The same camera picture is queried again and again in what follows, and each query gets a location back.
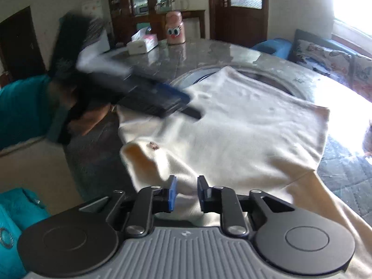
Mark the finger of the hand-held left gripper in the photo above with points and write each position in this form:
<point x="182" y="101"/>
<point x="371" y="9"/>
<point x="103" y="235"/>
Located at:
<point x="174" y="109"/>
<point x="162" y="91"/>

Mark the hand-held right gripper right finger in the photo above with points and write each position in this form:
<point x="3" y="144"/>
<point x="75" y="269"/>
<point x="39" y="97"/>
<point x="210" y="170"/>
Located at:
<point x="202" y="194"/>

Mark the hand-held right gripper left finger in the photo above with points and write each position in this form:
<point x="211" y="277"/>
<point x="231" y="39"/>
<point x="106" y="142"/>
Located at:
<point x="173" y="193"/>

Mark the cream shirt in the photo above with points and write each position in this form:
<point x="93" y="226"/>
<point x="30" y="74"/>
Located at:
<point x="232" y="128"/>

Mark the white tissue box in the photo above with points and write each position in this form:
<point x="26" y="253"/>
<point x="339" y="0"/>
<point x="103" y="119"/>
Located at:
<point x="142" y="46"/>

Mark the plain dark wooden door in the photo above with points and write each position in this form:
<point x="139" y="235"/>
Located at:
<point x="20" y="43"/>

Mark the pink cartoon-face bottle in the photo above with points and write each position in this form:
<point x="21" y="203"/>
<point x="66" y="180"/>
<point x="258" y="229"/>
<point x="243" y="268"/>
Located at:
<point x="175" y="30"/>

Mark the dark wooden display cabinet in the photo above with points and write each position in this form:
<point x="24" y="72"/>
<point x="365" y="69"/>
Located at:
<point x="122" y="3"/>

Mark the person's teal jacket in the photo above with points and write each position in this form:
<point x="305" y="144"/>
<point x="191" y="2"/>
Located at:
<point x="23" y="107"/>

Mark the frosted glass wooden door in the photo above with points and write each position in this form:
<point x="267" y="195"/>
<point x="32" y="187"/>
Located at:
<point x="241" y="14"/>

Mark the blue sofa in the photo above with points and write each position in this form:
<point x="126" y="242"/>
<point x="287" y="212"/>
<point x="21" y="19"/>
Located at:
<point x="273" y="48"/>

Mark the butterfly print cushion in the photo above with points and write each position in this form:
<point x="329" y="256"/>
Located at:
<point x="363" y="75"/>
<point x="322" y="55"/>

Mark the bright window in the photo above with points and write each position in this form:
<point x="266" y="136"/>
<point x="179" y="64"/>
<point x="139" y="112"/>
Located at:
<point x="354" y="5"/>

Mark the white wall calendar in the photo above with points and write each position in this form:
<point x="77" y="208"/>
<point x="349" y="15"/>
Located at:
<point x="93" y="8"/>

